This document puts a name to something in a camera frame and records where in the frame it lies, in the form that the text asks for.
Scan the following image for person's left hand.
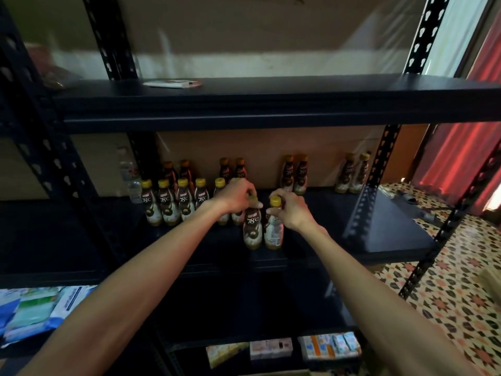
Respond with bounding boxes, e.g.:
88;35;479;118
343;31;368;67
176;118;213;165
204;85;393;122
209;178;261;219

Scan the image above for person's right hand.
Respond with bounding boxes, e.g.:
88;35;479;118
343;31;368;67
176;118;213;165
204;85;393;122
269;189;319;235

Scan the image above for black metal shelf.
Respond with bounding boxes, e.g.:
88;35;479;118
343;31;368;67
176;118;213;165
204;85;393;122
55;0;501;376
0;0;153;376

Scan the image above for person's left forearm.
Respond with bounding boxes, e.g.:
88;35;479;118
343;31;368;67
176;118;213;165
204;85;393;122
17;206;232;376

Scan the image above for person's right forearm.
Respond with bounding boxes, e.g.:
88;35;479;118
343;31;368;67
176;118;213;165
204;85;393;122
301;225;486;376

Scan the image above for clear water bottle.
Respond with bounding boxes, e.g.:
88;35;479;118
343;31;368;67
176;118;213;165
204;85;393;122
116;147;144;205

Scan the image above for dark floor mat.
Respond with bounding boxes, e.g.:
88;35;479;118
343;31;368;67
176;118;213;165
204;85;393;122
390;192;449;229

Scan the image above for flat white orange packet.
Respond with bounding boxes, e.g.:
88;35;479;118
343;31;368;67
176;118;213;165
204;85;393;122
142;78;203;90

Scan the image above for row of orange blue packets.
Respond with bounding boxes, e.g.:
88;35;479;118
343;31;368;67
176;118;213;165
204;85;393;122
296;332;363;362

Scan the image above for stack of pink white boxes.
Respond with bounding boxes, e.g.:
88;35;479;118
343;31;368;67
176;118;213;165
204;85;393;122
249;337;295;362

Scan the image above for tissue packs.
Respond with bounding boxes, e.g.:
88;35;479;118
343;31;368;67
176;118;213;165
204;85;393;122
205;341;251;370

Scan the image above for red curtain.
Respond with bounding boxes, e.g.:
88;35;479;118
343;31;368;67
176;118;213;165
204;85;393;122
410;43;501;213

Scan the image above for row of wet wipe packs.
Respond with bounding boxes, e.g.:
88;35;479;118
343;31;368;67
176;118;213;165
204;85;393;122
0;285;100;343

